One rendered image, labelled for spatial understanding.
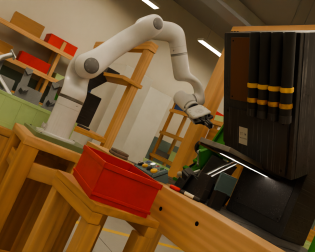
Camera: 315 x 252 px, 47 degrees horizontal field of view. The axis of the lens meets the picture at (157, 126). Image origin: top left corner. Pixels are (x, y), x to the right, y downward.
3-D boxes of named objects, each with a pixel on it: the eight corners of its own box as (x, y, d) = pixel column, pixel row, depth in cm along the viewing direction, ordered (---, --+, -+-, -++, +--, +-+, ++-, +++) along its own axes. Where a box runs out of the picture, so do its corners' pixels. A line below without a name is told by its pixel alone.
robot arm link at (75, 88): (61, 96, 165) (82, 48, 166) (53, 94, 182) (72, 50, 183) (85, 106, 171) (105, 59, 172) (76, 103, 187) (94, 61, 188)
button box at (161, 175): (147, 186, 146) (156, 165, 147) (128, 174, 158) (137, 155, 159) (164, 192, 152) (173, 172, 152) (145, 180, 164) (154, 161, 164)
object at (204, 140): (227, 155, 128) (230, 147, 128) (197, 143, 141) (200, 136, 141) (285, 184, 151) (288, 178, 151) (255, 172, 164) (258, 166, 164)
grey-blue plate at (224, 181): (208, 206, 137) (223, 172, 138) (205, 204, 139) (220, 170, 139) (224, 212, 142) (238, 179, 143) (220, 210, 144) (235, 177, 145)
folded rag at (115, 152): (127, 161, 180) (130, 155, 181) (113, 155, 177) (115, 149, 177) (121, 157, 190) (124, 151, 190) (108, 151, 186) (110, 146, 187)
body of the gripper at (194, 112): (183, 106, 191) (194, 116, 182) (200, 100, 194) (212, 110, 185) (184, 118, 195) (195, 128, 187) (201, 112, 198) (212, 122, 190)
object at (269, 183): (279, 238, 139) (314, 156, 141) (224, 207, 163) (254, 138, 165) (303, 246, 150) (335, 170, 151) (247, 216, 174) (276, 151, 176)
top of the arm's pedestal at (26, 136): (22, 143, 150) (26, 134, 150) (11, 129, 177) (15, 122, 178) (90, 168, 166) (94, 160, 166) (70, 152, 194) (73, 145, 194)
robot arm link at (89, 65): (79, 83, 179) (88, 84, 164) (65, 62, 175) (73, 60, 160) (157, 32, 194) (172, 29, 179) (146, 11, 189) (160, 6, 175)
